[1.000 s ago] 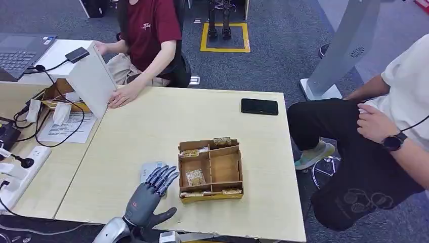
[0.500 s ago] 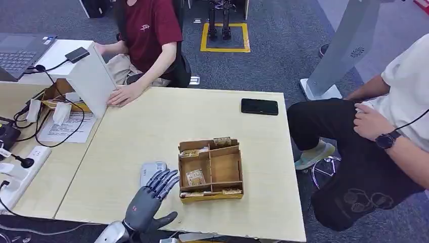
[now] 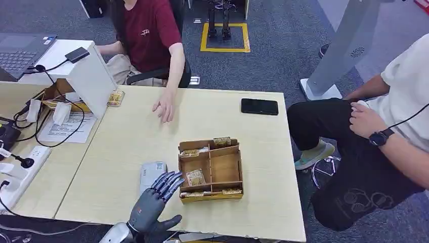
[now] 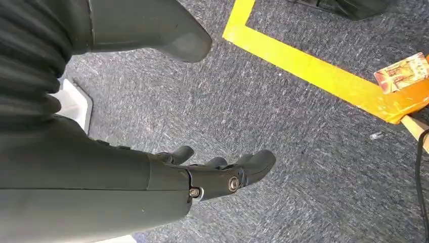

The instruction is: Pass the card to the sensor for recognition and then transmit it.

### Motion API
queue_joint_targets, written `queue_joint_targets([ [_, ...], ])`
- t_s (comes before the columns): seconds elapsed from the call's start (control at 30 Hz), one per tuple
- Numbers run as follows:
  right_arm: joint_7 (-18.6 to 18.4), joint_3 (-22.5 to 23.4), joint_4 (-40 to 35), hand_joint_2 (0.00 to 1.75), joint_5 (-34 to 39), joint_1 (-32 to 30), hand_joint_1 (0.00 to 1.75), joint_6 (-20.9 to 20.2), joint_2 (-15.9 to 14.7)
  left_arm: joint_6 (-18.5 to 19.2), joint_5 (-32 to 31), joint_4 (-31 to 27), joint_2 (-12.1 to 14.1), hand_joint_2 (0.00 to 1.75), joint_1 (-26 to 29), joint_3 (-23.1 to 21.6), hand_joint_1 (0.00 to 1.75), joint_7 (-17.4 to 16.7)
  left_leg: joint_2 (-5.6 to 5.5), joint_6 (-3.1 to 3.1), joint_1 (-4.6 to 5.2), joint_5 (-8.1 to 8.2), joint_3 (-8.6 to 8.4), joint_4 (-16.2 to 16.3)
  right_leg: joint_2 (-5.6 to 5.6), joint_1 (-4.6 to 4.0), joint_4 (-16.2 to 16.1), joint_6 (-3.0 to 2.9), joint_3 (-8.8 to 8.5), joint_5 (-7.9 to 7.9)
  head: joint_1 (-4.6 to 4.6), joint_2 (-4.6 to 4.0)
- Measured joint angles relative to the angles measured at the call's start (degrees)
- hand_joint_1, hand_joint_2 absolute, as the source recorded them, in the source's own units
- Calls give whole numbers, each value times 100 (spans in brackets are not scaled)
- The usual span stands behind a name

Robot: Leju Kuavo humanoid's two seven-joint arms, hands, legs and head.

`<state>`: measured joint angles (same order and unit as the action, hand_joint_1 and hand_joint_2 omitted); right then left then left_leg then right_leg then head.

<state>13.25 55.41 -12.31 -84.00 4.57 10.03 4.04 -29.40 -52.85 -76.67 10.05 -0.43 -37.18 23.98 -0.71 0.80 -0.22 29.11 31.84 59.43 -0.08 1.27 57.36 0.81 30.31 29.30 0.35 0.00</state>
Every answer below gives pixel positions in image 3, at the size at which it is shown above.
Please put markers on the person's left hand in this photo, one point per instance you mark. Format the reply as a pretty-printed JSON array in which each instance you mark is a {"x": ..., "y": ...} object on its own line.
[
  {"x": 165, "y": 105},
  {"x": 363, "y": 120}
]

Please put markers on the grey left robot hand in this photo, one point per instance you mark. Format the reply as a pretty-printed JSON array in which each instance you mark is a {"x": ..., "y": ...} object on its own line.
[{"x": 149, "y": 209}]

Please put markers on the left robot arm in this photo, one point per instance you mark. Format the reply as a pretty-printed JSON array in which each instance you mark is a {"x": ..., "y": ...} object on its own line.
[{"x": 115, "y": 234}]

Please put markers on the black wristwatch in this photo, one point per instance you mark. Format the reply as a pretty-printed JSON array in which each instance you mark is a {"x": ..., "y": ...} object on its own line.
[{"x": 380, "y": 137}]

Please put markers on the black office chair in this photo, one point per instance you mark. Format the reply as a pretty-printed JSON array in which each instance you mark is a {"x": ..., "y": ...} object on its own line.
[{"x": 157, "y": 75}]

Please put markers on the floor outlet plate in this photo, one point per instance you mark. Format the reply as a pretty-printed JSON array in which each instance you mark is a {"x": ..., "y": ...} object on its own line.
[
  {"x": 197, "y": 20},
  {"x": 194, "y": 80}
]

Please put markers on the yellow patterned card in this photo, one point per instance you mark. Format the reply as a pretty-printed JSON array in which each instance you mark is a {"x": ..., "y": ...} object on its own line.
[
  {"x": 191, "y": 194},
  {"x": 195, "y": 177},
  {"x": 189, "y": 153},
  {"x": 222, "y": 141},
  {"x": 232, "y": 192}
]

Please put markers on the stack of yellow cards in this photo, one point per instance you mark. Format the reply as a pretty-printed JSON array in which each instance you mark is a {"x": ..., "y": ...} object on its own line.
[{"x": 116, "y": 98}]

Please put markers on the person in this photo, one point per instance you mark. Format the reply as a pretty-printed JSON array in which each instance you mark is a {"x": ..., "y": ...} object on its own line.
[
  {"x": 362, "y": 174},
  {"x": 147, "y": 37}
]

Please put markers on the chrome chair base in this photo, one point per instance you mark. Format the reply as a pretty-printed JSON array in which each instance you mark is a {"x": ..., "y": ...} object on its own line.
[{"x": 318, "y": 174}]

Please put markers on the white desk shelf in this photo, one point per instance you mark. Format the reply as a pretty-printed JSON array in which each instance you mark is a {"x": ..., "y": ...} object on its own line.
[{"x": 90, "y": 80}]

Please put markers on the white floor stand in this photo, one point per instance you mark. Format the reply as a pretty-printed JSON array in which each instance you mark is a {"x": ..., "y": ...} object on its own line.
[{"x": 345, "y": 43}]

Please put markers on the yellow floor tape square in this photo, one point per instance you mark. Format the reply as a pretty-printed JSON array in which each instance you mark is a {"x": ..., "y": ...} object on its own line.
[{"x": 225, "y": 50}]

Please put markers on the wooden divided box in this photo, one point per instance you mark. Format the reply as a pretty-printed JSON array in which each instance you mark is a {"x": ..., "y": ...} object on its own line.
[{"x": 224, "y": 167}]

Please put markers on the yellow box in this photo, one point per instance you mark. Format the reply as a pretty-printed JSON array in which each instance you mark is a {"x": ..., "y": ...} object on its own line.
[{"x": 72, "y": 107}]

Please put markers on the black smartphone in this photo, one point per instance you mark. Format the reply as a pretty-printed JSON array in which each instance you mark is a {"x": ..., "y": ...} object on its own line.
[{"x": 259, "y": 106}]

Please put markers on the black robot legs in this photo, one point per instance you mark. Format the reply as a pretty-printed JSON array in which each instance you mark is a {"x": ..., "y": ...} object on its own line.
[{"x": 226, "y": 32}]

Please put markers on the printed paper sheet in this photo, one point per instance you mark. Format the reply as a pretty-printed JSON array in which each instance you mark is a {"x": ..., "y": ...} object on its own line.
[{"x": 67, "y": 129}]

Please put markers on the black power bank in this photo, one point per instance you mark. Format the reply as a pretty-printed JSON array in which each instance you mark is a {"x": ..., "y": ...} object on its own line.
[{"x": 77, "y": 54}]

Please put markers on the white wrapped adapter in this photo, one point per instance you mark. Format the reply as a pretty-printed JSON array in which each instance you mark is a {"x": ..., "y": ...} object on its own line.
[
  {"x": 62, "y": 114},
  {"x": 33, "y": 110}
]

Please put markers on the brown cardboard box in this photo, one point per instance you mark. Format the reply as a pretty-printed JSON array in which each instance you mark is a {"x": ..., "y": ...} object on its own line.
[{"x": 58, "y": 89}]

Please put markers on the black cabinet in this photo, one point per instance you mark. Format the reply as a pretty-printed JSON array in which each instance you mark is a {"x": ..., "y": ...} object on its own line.
[{"x": 92, "y": 8}]

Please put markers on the white power strip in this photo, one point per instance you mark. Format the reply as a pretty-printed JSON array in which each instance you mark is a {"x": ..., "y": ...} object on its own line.
[{"x": 32, "y": 167}]

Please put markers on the black plug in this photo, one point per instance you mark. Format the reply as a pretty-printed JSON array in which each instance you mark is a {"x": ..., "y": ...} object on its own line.
[{"x": 26, "y": 162}]

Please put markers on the dark laptop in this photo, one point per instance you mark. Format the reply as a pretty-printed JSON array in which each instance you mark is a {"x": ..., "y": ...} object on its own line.
[{"x": 20, "y": 55}]

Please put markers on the black electronic device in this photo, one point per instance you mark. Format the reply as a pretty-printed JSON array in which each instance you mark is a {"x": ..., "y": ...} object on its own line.
[{"x": 8, "y": 135}]

